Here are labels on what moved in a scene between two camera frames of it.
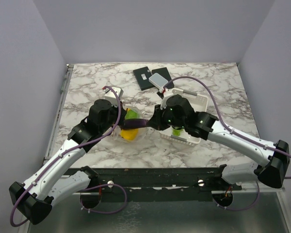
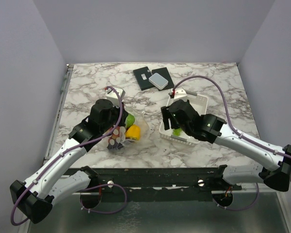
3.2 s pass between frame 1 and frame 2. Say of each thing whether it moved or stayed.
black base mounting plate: stayed
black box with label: stayed
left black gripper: stayed
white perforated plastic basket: stayed
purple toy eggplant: moved
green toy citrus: moved
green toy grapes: stayed
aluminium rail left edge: stayed
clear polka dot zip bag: moved
